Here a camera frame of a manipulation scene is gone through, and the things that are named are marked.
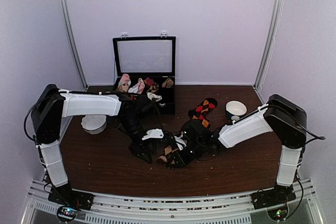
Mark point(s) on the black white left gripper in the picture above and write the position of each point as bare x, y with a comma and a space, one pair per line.
137, 148

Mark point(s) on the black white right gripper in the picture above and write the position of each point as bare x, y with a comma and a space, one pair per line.
184, 161

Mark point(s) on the beige brown argyle sock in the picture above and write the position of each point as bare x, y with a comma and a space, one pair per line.
168, 153

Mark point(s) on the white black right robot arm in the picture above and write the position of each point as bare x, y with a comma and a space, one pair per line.
280, 116

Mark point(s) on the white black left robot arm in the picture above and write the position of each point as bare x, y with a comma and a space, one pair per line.
43, 123

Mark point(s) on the red orange argyle sock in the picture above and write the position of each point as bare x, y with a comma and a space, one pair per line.
202, 110

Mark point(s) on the white fluted bowl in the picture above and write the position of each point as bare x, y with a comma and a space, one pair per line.
94, 124

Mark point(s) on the white sock in box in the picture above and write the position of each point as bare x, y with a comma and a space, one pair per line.
154, 97

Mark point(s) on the white pink sock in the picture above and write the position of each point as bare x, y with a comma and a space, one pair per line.
137, 88

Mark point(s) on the brown patterned rolled sock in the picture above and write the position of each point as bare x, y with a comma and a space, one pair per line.
153, 88

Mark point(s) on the dark red rolled sock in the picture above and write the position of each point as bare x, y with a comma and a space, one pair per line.
149, 82

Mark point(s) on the white bowl dark outside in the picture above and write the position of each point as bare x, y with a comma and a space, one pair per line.
235, 110

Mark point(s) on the pink rolled sock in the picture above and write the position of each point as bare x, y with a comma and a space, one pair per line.
124, 83

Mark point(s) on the tan rolled sock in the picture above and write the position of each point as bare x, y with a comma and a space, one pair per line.
168, 83

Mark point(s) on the black box with glass lid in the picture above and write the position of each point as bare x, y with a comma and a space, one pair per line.
153, 57

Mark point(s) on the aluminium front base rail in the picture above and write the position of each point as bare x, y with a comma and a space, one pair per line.
230, 208

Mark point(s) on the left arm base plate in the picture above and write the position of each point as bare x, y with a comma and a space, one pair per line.
65, 195

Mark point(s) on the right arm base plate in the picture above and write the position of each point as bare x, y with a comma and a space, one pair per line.
272, 197

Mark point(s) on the aluminium frame post right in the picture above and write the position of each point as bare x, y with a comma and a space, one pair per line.
269, 44

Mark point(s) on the aluminium frame post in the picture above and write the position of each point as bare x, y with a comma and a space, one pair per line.
269, 44
72, 43

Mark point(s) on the aluminium frame post left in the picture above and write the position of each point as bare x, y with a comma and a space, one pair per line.
72, 43

